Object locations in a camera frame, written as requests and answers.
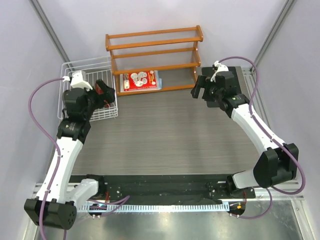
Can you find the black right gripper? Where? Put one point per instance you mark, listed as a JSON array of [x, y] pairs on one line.
[[201, 83]]

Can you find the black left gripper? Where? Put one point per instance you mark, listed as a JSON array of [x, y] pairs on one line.
[[107, 96]]

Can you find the red floral plate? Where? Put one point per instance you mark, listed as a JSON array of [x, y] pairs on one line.
[[100, 87]]

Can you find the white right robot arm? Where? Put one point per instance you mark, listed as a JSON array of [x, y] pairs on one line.
[[275, 165]]

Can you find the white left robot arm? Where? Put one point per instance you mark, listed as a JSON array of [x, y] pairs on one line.
[[53, 205]]

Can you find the orange wooden shelf rack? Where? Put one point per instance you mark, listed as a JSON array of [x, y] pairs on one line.
[[155, 61]]

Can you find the black clipboard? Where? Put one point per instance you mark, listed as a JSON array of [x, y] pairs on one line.
[[239, 98]]

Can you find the red book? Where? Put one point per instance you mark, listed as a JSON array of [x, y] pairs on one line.
[[141, 80]]

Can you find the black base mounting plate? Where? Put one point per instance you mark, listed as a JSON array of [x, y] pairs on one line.
[[175, 189]]

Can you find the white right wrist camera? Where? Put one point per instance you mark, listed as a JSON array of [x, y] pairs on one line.
[[218, 67]]

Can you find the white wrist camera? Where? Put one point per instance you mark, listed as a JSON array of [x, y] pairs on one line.
[[218, 67], [78, 79]]

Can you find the white wire dish rack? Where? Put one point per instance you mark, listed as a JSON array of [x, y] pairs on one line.
[[86, 72]]

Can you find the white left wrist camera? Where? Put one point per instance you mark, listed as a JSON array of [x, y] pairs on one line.
[[78, 79]]

